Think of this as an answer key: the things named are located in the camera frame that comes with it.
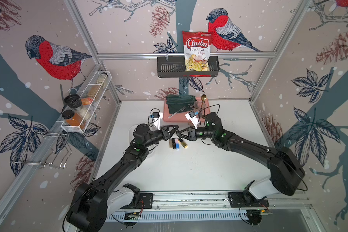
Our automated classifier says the white wire spice rack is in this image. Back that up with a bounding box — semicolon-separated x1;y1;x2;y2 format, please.
61;71;112;133

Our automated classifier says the Chuba cassava chips bag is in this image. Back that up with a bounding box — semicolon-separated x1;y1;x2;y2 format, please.
182;32;212;72

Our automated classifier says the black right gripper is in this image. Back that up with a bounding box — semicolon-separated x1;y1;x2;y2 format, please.
176;126;215;144

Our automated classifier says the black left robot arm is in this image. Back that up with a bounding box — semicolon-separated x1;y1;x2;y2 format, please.
64;124;179;232

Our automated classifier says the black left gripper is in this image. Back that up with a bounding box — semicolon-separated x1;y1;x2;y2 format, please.
143;125;178;149

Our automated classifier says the white storage box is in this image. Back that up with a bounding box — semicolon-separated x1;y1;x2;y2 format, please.
128;124;140;143

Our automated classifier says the orange spice jar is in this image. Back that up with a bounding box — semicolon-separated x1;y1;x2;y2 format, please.
61;110;85;129

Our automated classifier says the aluminium front rail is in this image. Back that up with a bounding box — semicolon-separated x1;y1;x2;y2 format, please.
69;189;311;212

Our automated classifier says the dark green cloth napkin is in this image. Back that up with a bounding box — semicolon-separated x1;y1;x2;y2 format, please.
166;95;196;114

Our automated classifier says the metal wire hook rack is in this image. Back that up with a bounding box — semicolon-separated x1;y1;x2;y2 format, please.
10;132;73;169

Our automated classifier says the gold long spoon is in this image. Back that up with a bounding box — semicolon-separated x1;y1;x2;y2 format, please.
200;94;207;110

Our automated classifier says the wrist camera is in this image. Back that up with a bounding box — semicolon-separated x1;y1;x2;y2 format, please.
185;111;200;129
150;112;163;130

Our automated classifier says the black wall basket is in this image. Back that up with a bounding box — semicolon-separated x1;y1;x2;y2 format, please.
157;56;220;78

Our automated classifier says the black lid spice jar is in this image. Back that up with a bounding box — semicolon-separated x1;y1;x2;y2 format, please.
64;94;91;120

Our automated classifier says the clear ribbed glass cup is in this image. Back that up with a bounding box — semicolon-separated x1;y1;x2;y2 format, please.
193;101;206;118

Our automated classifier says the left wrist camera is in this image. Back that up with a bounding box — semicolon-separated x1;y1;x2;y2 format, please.
150;112;163;130

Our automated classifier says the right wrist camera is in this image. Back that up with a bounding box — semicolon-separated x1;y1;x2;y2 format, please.
185;111;200;129

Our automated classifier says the gold black lipstick tube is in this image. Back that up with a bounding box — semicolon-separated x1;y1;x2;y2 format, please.
178;138;188;148

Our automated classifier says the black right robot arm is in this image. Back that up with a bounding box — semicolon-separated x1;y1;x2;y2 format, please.
177;112;305;204

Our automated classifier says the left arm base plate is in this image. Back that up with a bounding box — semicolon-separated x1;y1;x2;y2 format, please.
124;192;154;210

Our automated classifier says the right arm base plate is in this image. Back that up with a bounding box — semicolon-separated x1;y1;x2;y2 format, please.
227;191;269;208

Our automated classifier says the pink silicone mat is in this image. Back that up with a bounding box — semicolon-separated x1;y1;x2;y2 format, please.
163;97;210;123

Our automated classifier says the white handled fork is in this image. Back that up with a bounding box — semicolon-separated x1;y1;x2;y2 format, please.
168;106;186;119

